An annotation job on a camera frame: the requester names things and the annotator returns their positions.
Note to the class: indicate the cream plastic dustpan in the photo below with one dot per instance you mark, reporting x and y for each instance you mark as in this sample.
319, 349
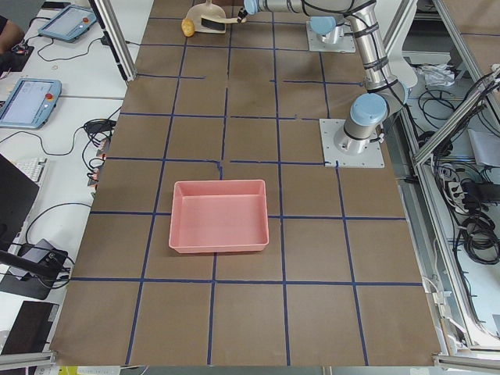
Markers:
207, 8

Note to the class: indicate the black laptop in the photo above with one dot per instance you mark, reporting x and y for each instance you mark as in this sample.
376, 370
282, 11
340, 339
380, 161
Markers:
18, 194

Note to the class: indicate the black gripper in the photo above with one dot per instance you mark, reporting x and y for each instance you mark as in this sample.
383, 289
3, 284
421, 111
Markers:
242, 14

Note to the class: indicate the white keyboard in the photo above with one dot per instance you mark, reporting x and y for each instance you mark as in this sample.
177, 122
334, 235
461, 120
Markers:
35, 168

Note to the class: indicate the crumpled white paper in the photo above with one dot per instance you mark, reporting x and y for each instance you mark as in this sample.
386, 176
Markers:
437, 75

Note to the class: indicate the teach pendant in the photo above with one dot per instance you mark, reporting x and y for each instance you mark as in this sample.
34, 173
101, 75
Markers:
69, 24
30, 103

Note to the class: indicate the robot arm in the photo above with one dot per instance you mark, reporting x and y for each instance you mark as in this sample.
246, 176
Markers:
385, 96

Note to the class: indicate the aluminium frame post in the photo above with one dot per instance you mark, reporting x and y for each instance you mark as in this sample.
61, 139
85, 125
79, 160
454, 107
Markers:
109, 24

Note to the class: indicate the far teach pendant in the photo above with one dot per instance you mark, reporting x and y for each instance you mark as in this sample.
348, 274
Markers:
69, 24

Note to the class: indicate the near teach pendant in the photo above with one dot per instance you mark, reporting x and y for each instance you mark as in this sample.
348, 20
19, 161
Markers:
30, 103

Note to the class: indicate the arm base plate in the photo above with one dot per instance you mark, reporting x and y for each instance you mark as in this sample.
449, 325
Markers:
339, 150
339, 40

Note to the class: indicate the cream hand brush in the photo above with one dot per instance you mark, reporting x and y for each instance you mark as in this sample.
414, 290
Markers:
216, 24

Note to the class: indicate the pink plastic bin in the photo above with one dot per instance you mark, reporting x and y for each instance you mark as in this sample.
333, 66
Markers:
210, 216

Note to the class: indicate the brown potato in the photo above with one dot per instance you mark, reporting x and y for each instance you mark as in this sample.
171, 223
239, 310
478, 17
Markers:
187, 27

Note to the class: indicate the black camera mount box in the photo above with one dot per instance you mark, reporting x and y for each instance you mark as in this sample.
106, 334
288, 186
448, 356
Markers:
36, 272

